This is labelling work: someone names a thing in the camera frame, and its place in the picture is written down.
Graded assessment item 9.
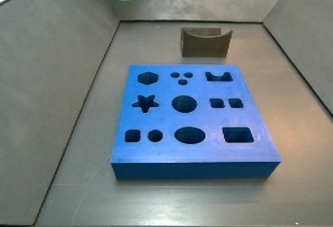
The blue shape-sorting board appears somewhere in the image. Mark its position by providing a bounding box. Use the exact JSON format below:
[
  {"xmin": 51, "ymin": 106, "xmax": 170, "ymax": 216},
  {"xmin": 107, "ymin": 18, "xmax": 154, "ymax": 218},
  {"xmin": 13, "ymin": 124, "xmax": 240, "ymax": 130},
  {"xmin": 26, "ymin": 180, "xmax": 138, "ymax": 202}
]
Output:
[{"xmin": 111, "ymin": 64, "xmax": 281, "ymax": 179}]

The black curved holder stand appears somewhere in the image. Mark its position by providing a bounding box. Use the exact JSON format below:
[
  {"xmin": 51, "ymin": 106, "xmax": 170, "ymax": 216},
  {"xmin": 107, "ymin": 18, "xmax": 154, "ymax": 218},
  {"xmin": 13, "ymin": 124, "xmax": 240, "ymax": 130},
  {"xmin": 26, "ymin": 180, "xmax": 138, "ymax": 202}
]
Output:
[{"xmin": 181, "ymin": 27, "xmax": 233, "ymax": 57}]

